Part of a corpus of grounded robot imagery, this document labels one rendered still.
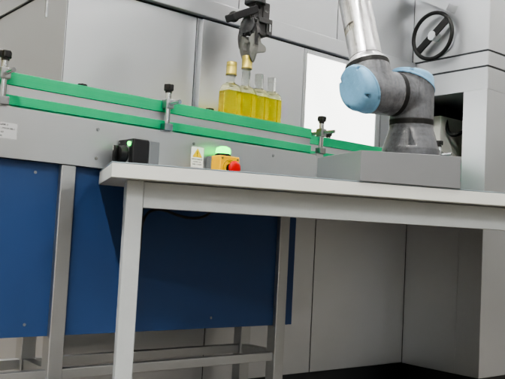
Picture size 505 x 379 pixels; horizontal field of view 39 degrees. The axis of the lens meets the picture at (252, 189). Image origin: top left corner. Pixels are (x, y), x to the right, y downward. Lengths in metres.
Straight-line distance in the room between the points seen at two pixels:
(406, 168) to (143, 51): 0.97
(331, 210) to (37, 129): 0.74
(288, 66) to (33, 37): 0.90
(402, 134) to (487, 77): 1.19
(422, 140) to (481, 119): 1.14
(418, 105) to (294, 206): 0.43
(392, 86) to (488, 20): 1.30
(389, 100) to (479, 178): 1.20
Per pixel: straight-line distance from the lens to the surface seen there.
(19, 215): 1.83
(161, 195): 1.68
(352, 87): 1.86
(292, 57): 2.72
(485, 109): 3.04
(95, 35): 2.29
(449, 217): 1.96
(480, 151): 3.02
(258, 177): 1.69
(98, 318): 1.94
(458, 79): 3.13
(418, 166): 1.86
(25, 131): 1.82
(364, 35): 1.92
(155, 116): 2.02
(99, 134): 1.91
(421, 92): 1.94
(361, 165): 1.79
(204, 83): 2.45
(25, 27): 2.55
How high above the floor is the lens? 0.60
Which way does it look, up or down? 4 degrees up
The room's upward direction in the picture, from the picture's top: 3 degrees clockwise
